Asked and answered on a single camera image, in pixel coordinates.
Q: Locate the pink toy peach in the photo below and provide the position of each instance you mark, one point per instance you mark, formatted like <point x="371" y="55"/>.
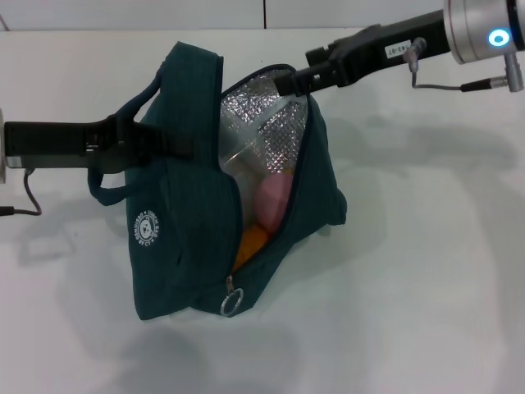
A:
<point x="272" y="205"/>

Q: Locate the dark teal insulated lunch bag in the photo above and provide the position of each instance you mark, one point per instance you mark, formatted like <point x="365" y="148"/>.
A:
<point x="180" y="213"/>

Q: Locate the yellow banana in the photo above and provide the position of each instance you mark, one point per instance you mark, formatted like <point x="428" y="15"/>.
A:
<point x="252" y="242"/>

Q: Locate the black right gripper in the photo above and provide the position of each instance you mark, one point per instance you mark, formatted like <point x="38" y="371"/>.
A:
<point x="369" y="53"/>

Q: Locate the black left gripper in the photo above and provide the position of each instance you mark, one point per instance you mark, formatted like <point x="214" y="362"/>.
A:
<point x="49" y="141"/>

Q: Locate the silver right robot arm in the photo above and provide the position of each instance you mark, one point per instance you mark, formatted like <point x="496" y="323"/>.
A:
<point x="471" y="28"/>

